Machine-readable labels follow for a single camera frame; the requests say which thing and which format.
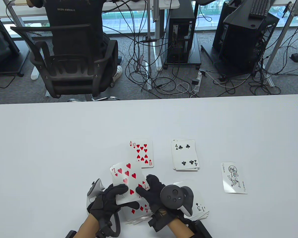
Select person's left hand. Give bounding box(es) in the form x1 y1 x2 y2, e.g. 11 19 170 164
87 184 141 221

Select person's right hand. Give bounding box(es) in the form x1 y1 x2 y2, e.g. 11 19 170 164
136 174 190 222

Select deck of playing cards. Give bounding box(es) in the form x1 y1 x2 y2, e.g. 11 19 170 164
109 162 150 206

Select hearts card pile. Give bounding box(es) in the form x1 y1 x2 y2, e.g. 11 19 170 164
132 140 154 168

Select spades card pile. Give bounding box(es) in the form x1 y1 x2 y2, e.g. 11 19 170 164
173 182 210 220

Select black clubs playing card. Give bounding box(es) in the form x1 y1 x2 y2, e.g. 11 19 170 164
171 140 199 170

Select black white joker playing card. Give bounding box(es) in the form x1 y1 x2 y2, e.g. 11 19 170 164
221 162 248 194

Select person's left forearm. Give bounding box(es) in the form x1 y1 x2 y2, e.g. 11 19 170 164
77 213 100 238

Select person's right forearm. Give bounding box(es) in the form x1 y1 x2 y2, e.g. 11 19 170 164
168 218 196 238

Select white power strip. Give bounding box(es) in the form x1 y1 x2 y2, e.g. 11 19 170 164
194 70 207 94

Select black mesh office chair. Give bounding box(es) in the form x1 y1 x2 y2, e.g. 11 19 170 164
10 24 121 102

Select black wheeled computer stand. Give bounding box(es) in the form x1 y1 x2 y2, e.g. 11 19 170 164
163 32 202 70

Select large black computer case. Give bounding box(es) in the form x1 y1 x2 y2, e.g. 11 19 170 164
218 11 280 76

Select black computer tower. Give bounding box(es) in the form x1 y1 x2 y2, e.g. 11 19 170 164
212 0 241 52
167 0 196 63

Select black equipment cart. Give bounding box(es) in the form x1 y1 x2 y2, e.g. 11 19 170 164
0 14 25 78

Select black keyboard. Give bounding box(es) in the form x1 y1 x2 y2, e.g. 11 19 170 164
249 0 276 19

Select tangle of black cables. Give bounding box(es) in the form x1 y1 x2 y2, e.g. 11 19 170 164
206 56 298 96
124 0 197 96

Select white cable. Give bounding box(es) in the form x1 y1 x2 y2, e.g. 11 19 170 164
176 82 197 95

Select aluminium frame leg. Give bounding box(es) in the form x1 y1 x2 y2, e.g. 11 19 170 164
4 0 54 97
263 1 298 88

